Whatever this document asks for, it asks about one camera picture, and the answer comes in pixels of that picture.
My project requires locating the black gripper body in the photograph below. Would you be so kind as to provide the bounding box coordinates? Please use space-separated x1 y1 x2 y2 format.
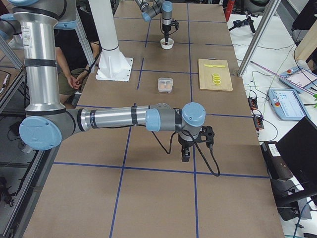
162 24 171 34
178 135 194 148

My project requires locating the clear plastic egg box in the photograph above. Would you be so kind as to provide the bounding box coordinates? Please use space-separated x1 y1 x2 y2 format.
158 77 173 93

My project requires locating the white ceramic bowl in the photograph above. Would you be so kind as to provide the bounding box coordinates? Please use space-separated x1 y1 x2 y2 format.
160 38 174 50

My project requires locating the yellow plastic knife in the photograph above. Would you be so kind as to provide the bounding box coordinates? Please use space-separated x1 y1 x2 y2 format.
204 64 226 68

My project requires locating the bamboo cutting board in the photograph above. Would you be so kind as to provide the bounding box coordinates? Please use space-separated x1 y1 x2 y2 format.
198 59 233 91

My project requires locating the seated person black shirt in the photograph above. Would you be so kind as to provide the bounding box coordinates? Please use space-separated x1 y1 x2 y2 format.
53 4 103 96

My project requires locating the teach pendant near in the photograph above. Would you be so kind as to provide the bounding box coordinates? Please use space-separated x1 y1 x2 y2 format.
268 88 310 121

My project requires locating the teach pendant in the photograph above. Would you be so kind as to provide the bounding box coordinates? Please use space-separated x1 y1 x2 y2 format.
279 67 317 93
268 88 310 121

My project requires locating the black monitor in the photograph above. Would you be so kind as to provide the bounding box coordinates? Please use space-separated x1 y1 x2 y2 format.
276 117 317 188

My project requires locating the teach pendant far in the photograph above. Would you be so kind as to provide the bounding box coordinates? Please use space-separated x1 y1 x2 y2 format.
279 67 317 93

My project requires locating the reacher grabber stick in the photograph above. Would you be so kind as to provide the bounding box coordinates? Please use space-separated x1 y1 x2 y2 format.
250 61 317 99

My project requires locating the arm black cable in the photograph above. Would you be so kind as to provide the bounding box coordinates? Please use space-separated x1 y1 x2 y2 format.
151 128 221 177

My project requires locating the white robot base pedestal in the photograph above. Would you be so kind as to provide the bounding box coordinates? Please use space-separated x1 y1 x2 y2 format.
89 0 133 82

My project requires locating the aluminium frame post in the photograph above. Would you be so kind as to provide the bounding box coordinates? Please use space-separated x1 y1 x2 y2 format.
237 0 281 77

